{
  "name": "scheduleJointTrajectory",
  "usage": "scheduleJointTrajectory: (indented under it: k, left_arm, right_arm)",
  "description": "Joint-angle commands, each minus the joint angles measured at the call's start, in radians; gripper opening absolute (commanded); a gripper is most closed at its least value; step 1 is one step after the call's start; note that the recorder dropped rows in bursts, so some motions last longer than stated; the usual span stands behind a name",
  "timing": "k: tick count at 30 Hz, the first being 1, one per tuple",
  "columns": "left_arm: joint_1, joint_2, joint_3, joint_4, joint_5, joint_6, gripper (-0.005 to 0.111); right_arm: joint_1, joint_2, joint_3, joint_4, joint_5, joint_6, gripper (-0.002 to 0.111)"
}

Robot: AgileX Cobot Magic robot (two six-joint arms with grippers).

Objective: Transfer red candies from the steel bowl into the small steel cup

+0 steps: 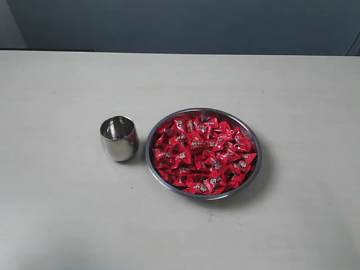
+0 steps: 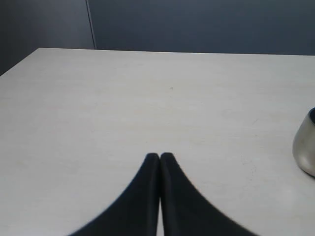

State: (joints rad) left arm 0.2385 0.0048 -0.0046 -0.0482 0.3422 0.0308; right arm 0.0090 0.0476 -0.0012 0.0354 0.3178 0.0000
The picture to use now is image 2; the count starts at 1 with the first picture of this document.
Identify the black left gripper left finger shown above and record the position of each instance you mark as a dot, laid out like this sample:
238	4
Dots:
135	211

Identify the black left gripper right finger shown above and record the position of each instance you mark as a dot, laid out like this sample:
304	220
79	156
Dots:
185	212

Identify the stainless steel cup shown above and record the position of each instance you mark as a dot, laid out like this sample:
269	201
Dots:
303	147

